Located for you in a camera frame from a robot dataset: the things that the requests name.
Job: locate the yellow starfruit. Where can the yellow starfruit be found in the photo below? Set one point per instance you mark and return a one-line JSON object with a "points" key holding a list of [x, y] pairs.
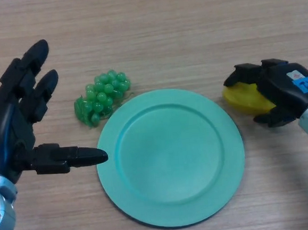
{"points": [[246, 99]]}

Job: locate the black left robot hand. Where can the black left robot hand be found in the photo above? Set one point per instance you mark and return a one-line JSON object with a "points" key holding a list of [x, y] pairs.
{"points": [[3, 127]]}

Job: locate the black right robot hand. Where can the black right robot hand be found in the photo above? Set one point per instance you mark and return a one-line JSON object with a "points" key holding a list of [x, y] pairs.
{"points": [[282, 89]]}

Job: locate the green grape bunch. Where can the green grape bunch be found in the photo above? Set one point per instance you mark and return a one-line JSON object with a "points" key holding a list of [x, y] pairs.
{"points": [[102, 97]]}

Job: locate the green round plate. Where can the green round plate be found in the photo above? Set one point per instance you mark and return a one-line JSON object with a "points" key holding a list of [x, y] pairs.
{"points": [[170, 156]]}

